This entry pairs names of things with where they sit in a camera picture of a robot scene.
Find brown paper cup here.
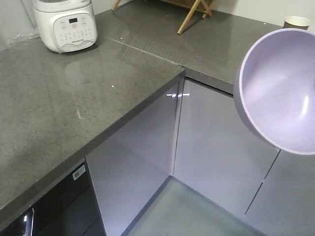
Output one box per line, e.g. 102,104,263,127
283,16,311,30

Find lilac plastic bowl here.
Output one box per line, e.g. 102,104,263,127
233,28,315,155

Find white right side cabinet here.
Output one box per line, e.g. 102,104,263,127
174,80,315,236

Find black disinfection cabinet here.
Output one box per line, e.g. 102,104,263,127
0,162,106,236

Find wooden folding rack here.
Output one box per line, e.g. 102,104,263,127
111,0,214,35

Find grey cabinet door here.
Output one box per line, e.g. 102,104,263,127
86,86,178,236

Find white countertop appliance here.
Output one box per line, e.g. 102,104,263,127
32,0,97,54

